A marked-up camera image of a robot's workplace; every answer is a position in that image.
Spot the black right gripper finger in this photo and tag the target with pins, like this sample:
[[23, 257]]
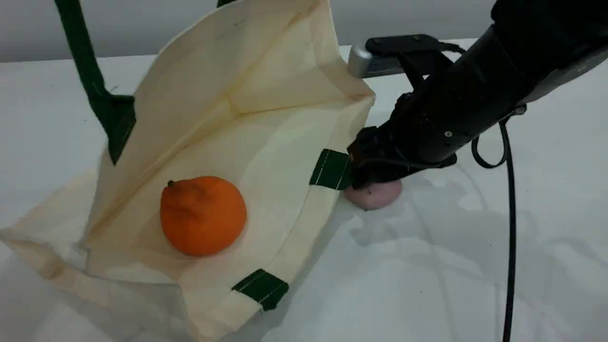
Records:
[[375, 179]]

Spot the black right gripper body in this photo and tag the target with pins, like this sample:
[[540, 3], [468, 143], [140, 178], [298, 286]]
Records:
[[399, 145]]

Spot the pink peach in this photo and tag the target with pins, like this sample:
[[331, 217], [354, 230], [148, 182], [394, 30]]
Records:
[[377, 197]]

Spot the orange fruit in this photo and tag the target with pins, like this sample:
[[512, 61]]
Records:
[[204, 218]]

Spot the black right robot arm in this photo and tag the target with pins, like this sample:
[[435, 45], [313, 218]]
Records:
[[503, 71]]

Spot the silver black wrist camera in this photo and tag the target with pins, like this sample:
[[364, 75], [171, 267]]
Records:
[[380, 52]]

